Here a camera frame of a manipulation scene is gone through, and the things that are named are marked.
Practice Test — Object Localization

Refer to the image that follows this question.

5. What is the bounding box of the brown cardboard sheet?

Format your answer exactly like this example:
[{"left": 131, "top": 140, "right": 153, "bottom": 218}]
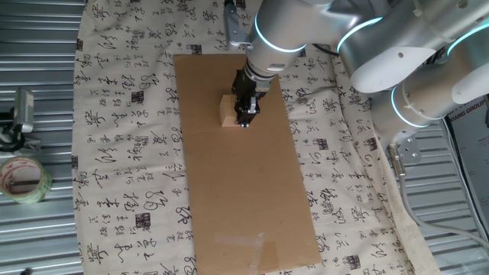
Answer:
[{"left": 172, "top": 53, "right": 324, "bottom": 275}]

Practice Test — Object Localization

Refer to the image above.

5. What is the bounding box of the packing tape roll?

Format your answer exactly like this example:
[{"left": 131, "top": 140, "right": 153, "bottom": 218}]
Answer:
[{"left": 0, "top": 155, "right": 53, "bottom": 205}]

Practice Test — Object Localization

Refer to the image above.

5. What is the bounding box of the clear tape strip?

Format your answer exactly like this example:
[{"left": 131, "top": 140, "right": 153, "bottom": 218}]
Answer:
[{"left": 212, "top": 231, "right": 270, "bottom": 269}]

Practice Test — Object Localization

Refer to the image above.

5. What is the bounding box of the silver finned camera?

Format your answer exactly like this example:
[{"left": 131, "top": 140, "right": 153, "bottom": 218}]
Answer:
[{"left": 13, "top": 87, "right": 35, "bottom": 134}]

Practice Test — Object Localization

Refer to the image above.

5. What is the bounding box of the calligraphy print cloth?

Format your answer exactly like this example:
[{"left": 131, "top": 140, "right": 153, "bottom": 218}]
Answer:
[{"left": 71, "top": 0, "right": 442, "bottom": 275}]

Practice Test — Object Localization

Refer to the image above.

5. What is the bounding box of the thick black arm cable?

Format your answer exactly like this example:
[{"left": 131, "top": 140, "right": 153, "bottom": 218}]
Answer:
[{"left": 311, "top": 42, "right": 341, "bottom": 59}]

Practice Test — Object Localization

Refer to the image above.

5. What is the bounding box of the small wooden block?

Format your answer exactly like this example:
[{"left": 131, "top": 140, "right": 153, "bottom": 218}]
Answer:
[{"left": 219, "top": 93, "right": 245, "bottom": 128}]

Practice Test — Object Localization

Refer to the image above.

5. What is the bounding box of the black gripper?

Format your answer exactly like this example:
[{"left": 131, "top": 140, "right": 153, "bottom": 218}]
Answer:
[{"left": 230, "top": 68, "right": 274, "bottom": 129}]

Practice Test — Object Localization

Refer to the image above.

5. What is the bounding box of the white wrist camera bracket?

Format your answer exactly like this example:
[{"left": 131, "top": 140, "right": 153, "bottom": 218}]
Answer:
[{"left": 222, "top": 0, "right": 253, "bottom": 50}]

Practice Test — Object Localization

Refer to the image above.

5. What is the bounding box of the grey cable with metal connector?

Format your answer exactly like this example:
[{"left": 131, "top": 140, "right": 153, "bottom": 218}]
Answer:
[{"left": 387, "top": 143, "right": 489, "bottom": 251}]

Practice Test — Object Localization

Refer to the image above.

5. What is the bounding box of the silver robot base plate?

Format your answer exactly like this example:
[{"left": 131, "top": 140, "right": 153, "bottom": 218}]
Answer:
[{"left": 387, "top": 135, "right": 423, "bottom": 166}]

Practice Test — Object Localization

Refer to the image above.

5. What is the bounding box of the camera stand clamp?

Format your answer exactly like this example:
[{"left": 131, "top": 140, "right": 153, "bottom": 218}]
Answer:
[{"left": 0, "top": 108, "right": 42, "bottom": 153}]

